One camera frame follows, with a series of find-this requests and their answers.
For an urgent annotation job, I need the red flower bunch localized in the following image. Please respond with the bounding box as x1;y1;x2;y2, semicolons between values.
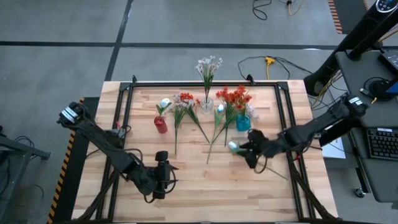
231;84;253;118
179;91;211;144

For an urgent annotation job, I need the clear glass vase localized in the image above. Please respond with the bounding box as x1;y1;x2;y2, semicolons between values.
200;96;215;115

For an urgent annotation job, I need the long black floor cable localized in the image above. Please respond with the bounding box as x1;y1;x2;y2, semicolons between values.
237;55;313;81

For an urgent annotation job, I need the grey desk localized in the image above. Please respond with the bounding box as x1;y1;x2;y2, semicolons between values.
335;49;398;203

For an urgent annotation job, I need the yellow floor cable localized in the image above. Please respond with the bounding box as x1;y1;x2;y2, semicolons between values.
286;0;305;17

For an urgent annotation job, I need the yellow power plug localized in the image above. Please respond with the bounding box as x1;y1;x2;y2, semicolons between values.
264;56;276;80

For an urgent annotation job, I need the black plate with hazard stripes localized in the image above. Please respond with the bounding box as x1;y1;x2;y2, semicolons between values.
46;96;101;224

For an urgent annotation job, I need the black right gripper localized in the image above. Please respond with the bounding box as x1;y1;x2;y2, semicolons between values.
236;129;282;169

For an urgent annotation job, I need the black tower fan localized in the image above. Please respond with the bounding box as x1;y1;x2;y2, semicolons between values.
303;0;398;96

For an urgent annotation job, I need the black keyboard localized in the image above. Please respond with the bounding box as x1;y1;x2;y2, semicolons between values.
366;126;398;162

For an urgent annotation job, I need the black round cable coil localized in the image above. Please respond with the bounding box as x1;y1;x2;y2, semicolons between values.
360;76;396;102

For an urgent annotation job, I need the blue flat object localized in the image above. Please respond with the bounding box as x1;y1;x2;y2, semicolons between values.
384;81;398;95

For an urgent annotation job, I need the yellow and white cable bundle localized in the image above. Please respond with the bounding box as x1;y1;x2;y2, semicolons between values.
310;70;346;110

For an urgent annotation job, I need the black aluminium table frame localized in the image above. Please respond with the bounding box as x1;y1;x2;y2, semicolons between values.
73;81;340;224

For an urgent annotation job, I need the black laptop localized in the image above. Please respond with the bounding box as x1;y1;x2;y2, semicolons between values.
377;49;398;75

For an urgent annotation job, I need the orange black striped strip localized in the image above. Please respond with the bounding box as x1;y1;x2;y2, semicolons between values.
328;0;344;35

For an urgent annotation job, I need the black slanted pole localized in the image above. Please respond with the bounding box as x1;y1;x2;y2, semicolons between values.
347;18;398;62

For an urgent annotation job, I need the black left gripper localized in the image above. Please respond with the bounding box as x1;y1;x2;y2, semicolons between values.
152;151;180;200

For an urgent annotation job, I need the blue glass vase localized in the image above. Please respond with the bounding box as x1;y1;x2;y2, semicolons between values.
235;114;252;133

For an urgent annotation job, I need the white paper sheet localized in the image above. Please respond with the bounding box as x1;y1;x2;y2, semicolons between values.
321;136;346;160

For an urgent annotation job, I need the red glass vase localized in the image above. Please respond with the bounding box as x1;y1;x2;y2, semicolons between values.
154;115;169;134

